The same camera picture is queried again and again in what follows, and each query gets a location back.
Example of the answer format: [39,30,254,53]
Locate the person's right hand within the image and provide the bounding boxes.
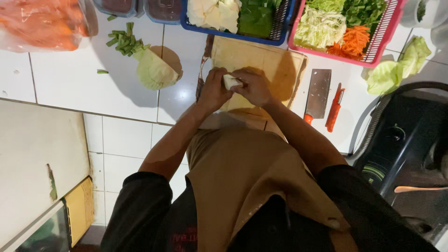
[230,68,276,108]

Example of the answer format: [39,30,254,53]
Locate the person's left hand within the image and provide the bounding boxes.
[197,67,234,112]

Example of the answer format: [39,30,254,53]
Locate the small white vegetable piece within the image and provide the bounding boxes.
[223,74,244,90]

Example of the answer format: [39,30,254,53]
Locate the wooden cutting board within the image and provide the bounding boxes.
[199,35,308,132]

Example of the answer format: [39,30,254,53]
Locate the dark green leaves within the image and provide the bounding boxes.
[238,0,283,38]

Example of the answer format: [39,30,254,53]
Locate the white cabbage chunks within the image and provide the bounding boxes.
[186,0,243,34]

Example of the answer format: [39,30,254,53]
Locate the cut cabbage half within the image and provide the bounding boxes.
[133,45,183,91]

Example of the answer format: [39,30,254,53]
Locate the blue plastic basket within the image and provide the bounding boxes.
[180,0,297,47]

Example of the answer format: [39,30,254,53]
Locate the clear plastic container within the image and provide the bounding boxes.
[143,0,182,25]
[92,0,141,19]

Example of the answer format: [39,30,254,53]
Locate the shredded pale cabbage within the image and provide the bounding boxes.
[293,5,347,51]

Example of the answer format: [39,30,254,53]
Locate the orange vegetable peeler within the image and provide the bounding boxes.
[325,83,346,133]

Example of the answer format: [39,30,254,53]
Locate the pile of cut green beans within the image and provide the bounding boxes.
[106,22,151,57]

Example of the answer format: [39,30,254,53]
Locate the brown apron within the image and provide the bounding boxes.
[185,127,359,252]

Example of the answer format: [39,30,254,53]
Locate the light green lettuce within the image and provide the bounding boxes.
[306,0,347,13]

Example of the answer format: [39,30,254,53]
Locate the shredded orange carrot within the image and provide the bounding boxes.
[326,25,371,61]

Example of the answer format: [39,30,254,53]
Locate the chopped green vegetables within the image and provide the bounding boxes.
[342,0,388,28]

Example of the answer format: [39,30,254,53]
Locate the large loose cabbage leaf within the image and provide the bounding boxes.
[365,60,404,96]

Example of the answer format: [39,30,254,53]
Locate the pink plastic basket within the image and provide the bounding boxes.
[287,0,407,69]

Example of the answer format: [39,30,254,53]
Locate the black shirt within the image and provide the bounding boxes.
[101,164,440,252]

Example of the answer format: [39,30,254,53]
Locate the small loose cabbage leaf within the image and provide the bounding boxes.
[398,36,432,80]

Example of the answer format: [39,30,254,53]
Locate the black gas stove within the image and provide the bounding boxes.
[350,81,448,247]

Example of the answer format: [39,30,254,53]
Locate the plastic bag of carrots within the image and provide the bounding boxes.
[0,0,99,54]

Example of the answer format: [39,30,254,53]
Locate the white bowl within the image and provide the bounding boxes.
[399,0,448,29]

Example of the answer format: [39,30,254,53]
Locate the yellow board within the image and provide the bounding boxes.
[64,176,95,248]

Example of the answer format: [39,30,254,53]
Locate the white cabinet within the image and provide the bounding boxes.
[0,99,92,252]

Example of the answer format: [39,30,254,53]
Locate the wooden spatula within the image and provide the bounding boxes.
[394,185,448,194]

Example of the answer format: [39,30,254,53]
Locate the steel cleaver orange handle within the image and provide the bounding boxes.
[303,69,332,126]

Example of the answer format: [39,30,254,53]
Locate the grey corrugated gas hose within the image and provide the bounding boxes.
[345,94,393,162]

